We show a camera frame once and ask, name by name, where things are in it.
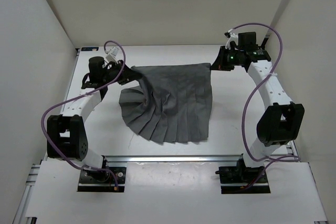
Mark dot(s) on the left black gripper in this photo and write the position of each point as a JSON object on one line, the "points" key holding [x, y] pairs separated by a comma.
{"points": [[128, 75]]}

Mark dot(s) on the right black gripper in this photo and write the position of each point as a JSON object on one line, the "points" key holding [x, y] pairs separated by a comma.
{"points": [[220, 64]]}

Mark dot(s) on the grey pleated skirt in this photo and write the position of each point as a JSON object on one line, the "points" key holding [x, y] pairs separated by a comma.
{"points": [[171, 104]]}

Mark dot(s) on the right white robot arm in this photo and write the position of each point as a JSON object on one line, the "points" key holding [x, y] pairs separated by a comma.
{"points": [[282, 118]]}

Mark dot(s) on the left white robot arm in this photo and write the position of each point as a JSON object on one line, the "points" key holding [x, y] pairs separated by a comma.
{"points": [[66, 134]]}

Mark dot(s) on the left blue corner label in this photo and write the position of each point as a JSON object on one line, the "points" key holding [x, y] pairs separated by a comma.
{"points": [[89, 48]]}

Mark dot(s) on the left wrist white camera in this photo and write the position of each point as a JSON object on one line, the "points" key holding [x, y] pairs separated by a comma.
{"points": [[111, 54]]}

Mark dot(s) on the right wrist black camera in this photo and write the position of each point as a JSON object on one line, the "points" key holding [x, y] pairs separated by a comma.
{"points": [[247, 41]]}

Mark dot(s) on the aluminium front rail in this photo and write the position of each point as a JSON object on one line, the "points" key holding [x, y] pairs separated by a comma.
{"points": [[173, 159]]}

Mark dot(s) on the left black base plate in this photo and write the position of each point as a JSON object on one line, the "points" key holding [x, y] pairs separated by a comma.
{"points": [[94, 181]]}

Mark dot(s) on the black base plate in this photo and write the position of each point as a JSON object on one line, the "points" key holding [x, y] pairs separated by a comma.
{"points": [[240, 179], [94, 181]]}

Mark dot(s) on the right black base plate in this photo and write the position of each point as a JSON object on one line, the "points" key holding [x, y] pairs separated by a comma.
{"points": [[240, 179]]}

